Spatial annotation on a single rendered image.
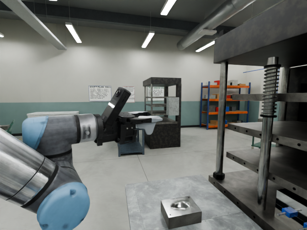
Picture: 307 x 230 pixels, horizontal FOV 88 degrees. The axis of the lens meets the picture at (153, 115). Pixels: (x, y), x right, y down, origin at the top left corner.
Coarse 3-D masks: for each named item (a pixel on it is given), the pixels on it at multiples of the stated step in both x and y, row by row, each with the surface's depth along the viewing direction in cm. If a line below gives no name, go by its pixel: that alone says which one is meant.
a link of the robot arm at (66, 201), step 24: (0, 144) 22; (24, 144) 25; (0, 168) 21; (24, 168) 23; (48, 168) 26; (72, 168) 35; (0, 192) 22; (24, 192) 23; (48, 192) 25; (72, 192) 25; (48, 216) 23; (72, 216) 25
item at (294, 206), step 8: (280, 192) 94; (288, 192) 94; (280, 200) 94; (288, 200) 90; (296, 200) 86; (304, 200) 86; (280, 208) 95; (288, 208) 90; (296, 208) 86; (304, 208) 82; (280, 216) 95; (296, 216) 86; (304, 216) 82; (288, 224) 90; (296, 224) 86
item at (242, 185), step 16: (240, 176) 148; (256, 176) 148; (224, 192) 129; (240, 192) 123; (256, 192) 123; (272, 192) 123; (240, 208) 113; (256, 208) 106; (272, 208) 106; (272, 224) 92
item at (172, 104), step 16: (144, 80) 533; (160, 80) 448; (176, 80) 459; (144, 96) 556; (160, 96) 463; (176, 96) 472; (160, 112) 502; (176, 112) 444; (160, 128) 463; (176, 128) 476; (160, 144) 469; (176, 144) 482
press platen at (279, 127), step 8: (288, 120) 153; (232, 128) 132; (240, 128) 124; (248, 128) 117; (256, 128) 116; (280, 128) 116; (288, 128) 116; (296, 128) 116; (304, 128) 116; (256, 136) 110; (272, 136) 99; (280, 136) 94; (288, 136) 92; (296, 136) 92; (304, 136) 92; (288, 144) 90; (296, 144) 86; (304, 144) 82
